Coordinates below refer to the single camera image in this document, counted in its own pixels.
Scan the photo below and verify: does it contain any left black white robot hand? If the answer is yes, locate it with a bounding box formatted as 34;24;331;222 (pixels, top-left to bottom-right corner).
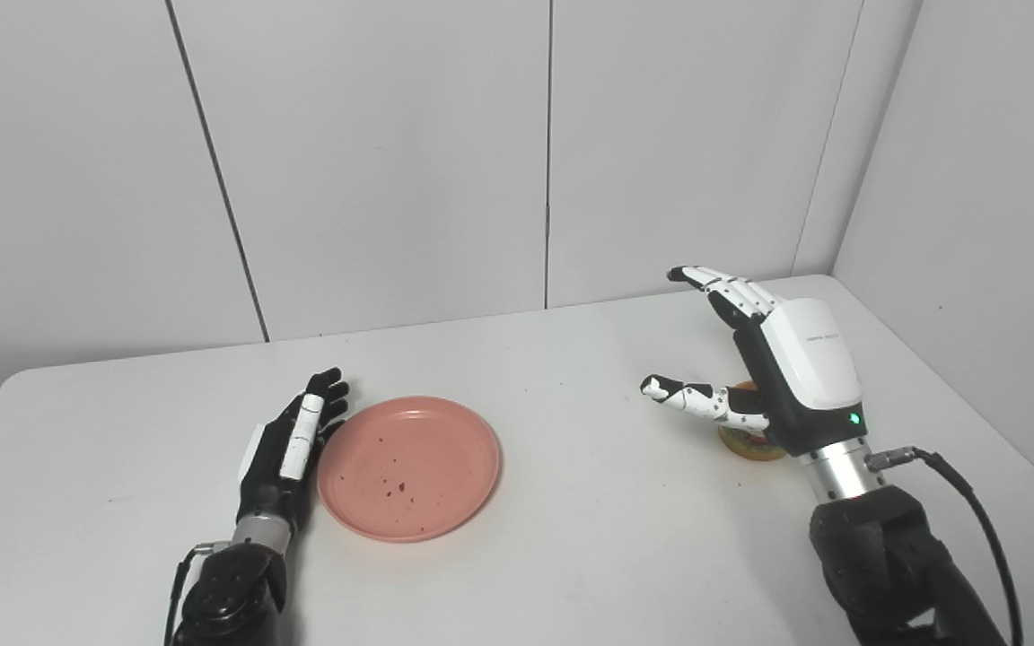
237;367;350;528

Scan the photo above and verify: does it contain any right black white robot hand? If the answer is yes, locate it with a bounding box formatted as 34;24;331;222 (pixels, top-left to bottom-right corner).
641;266;868;457

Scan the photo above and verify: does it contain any toy hamburger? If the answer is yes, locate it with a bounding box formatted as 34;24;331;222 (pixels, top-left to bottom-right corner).
718;381;789;462

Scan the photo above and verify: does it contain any pink round plate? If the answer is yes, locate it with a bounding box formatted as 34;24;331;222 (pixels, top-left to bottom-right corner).
317;397;502;543

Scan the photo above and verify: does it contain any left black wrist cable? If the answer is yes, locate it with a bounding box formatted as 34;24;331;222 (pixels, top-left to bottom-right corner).
163;541;232;646

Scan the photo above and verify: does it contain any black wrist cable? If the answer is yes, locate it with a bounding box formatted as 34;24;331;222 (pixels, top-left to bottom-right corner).
163;541;232;646
865;446;1025;646

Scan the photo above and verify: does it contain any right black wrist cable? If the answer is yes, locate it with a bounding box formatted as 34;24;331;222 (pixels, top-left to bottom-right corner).
865;446;1025;646

